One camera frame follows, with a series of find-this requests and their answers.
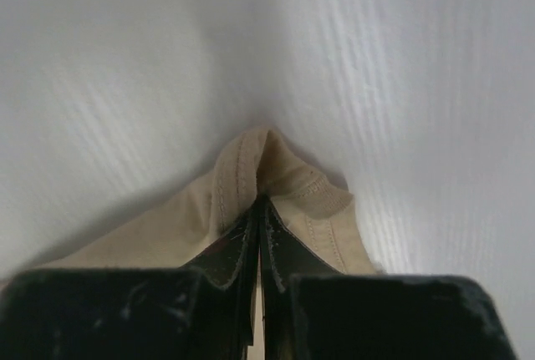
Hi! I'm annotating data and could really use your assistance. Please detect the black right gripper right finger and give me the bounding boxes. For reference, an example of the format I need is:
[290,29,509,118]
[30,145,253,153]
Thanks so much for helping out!
[258,197,516,359]

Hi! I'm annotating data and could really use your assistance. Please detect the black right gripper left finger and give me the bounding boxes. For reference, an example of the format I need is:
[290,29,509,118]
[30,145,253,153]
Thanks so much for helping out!
[1,205,260,359]

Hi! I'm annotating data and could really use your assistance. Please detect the beige t-shirt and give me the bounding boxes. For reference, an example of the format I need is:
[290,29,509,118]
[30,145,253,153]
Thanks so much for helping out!
[47,129,376,338]

